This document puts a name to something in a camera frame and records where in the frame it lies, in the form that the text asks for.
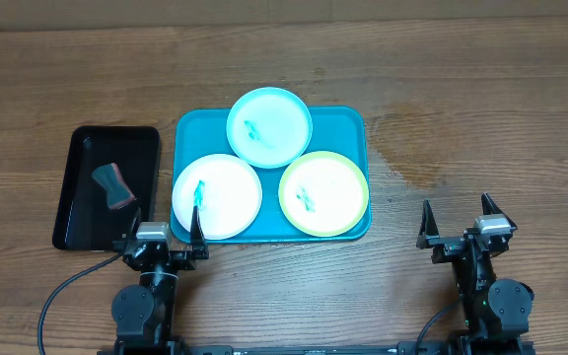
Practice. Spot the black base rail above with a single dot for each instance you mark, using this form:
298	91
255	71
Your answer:
402	348

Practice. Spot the yellow green plate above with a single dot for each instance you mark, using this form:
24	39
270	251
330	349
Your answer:
323	194

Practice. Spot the teal plastic serving tray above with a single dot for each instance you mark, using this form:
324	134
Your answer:
202	132

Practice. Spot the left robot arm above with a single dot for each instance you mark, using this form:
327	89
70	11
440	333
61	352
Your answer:
144	312

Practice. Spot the red sponge with dark scourer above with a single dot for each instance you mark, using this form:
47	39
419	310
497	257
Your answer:
110	179

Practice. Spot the pink white plate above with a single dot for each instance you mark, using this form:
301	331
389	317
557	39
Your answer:
223	189

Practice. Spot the black rectangular tray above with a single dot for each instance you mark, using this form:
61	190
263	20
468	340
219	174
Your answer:
84	220

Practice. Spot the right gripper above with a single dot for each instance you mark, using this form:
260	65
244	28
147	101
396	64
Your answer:
444	245

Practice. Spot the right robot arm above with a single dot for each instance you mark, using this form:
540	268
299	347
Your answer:
496	311

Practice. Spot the light blue plate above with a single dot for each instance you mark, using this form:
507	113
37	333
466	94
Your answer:
269	127

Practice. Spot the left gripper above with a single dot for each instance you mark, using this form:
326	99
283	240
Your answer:
183	260

